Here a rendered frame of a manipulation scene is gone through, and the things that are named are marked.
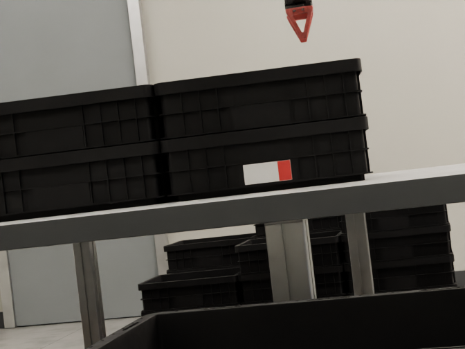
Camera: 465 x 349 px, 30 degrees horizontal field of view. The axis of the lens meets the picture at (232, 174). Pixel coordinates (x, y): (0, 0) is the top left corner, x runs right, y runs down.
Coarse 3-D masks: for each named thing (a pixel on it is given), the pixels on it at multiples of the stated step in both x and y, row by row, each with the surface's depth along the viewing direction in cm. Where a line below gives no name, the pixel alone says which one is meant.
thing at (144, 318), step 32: (448, 288) 88; (160, 320) 93; (192, 320) 92; (224, 320) 92; (256, 320) 91; (288, 320) 90; (320, 320) 90; (352, 320) 89; (384, 320) 88; (416, 320) 88; (448, 320) 87
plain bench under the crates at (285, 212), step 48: (288, 192) 135; (336, 192) 125; (384, 192) 124; (432, 192) 122; (0, 240) 136; (48, 240) 134; (96, 240) 133; (288, 240) 132; (96, 288) 293; (288, 288) 132; (96, 336) 291
